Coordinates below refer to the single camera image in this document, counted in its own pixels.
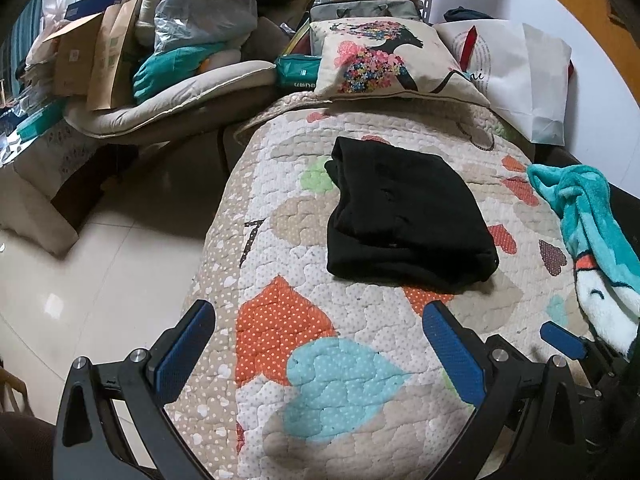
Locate teal cloth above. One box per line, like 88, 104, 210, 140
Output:
132, 42, 227, 101

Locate beige padded mat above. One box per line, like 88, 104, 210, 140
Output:
62, 57, 278, 138

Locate black pants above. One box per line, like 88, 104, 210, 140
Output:
324, 136, 501, 295

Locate brown paper bag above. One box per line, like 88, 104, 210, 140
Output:
85, 0, 147, 112

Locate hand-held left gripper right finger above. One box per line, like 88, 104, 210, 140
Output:
421, 301, 591, 480

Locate brown recliner chair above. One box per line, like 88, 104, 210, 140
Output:
50, 2, 321, 231

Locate blue box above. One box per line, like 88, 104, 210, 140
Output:
65, 0, 127, 21

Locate clear plastic bag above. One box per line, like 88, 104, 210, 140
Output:
152, 0, 258, 56

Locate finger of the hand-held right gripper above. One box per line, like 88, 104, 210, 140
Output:
541, 321, 617, 376

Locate wooden door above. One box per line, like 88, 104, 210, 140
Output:
520, 0, 640, 91

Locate teal fleece blanket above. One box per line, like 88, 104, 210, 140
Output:
526, 162, 640, 356

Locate dark blue cloth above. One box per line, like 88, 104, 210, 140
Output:
444, 6, 496, 23

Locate heart print quilt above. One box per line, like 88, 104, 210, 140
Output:
165, 92, 596, 480

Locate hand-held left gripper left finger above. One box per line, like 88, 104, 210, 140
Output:
52, 299, 217, 480

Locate grey fabric bag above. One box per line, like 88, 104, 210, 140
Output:
310, 0, 427, 27

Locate floral printed cushion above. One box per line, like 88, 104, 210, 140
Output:
309, 19, 492, 107

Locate patterned beige pouf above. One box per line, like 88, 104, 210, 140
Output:
0, 120, 126, 256

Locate cardboard box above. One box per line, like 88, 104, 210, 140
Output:
42, 12, 107, 98

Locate white paper bag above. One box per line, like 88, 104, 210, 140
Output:
434, 20, 575, 145

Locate teal tissue packet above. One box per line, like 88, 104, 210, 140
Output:
275, 54, 322, 93

